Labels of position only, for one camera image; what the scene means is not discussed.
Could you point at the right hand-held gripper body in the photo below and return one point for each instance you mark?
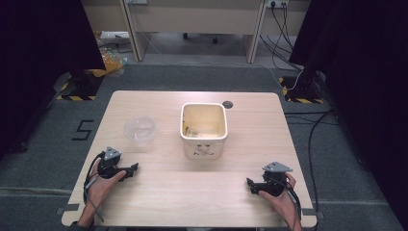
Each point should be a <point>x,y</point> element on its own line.
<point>275,179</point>

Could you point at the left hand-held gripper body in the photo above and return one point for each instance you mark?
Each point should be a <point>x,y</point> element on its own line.
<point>110,163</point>

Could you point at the clear plastic cup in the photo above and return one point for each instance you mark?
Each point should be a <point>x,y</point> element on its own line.
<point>140,130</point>

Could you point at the white square bin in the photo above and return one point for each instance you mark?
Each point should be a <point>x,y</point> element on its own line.
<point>204,141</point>

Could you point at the person's right hand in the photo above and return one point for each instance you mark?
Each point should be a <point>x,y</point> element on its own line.
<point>282,202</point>

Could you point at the person's left hand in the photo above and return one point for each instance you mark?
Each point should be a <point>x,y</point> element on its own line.
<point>101,189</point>

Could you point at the stand base with striped tape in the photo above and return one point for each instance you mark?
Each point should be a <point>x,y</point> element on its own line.
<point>301,91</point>
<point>84,86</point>

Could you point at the yellow plastic bag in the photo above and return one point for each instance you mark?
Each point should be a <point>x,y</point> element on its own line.
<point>112,62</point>

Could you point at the dark curtain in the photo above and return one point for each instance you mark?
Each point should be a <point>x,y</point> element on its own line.
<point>38,64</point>
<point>369,80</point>

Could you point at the beige desk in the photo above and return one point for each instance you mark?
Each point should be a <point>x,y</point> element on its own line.
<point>195,16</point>

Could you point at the white wall socket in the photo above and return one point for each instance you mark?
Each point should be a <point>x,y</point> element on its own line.
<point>277,3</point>

